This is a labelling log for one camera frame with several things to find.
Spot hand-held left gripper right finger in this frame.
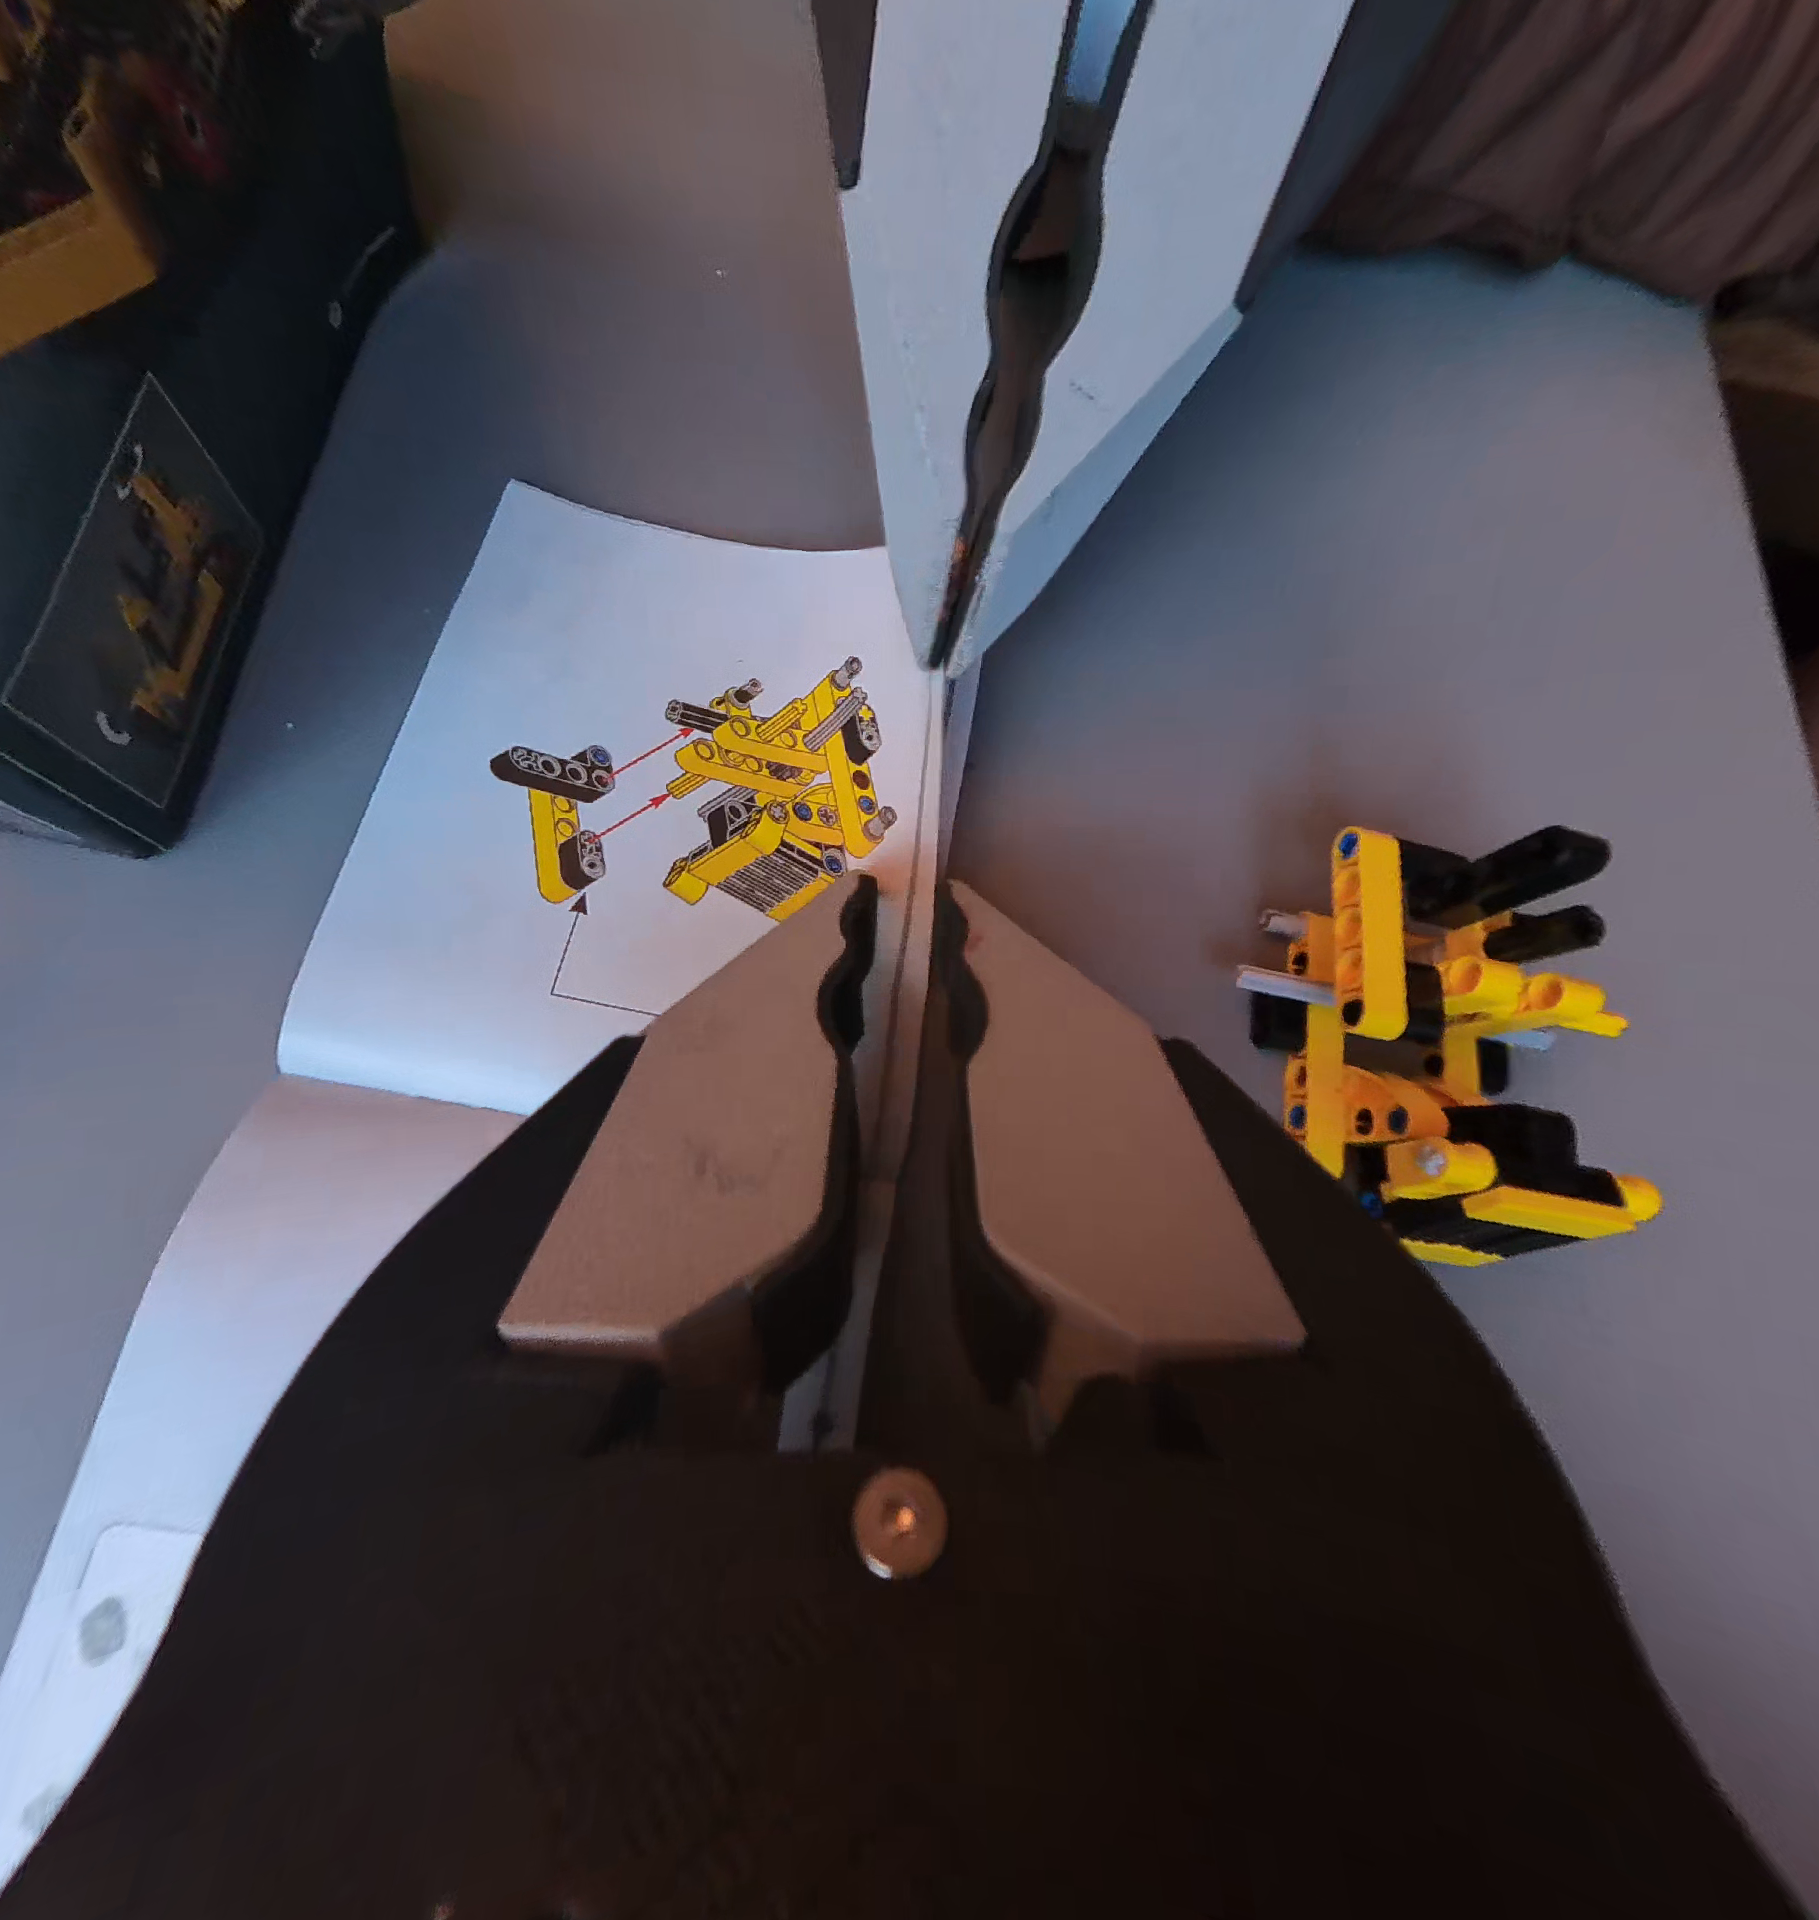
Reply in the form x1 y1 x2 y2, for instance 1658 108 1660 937
927 877 1310 1428

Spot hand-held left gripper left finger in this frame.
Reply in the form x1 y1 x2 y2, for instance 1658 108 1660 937
495 874 881 1421

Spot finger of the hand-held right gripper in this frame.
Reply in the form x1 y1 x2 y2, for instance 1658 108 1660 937
939 0 1452 673
811 0 1079 670

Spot yellow and black lego model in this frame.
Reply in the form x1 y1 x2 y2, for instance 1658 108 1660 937
1235 823 1664 1273

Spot lego instruction booklet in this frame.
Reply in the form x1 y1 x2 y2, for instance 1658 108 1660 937
0 476 989 1920

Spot black lego box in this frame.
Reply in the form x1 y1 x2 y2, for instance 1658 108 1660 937
0 0 419 860

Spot brown cloth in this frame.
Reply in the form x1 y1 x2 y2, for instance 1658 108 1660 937
1304 0 1819 325

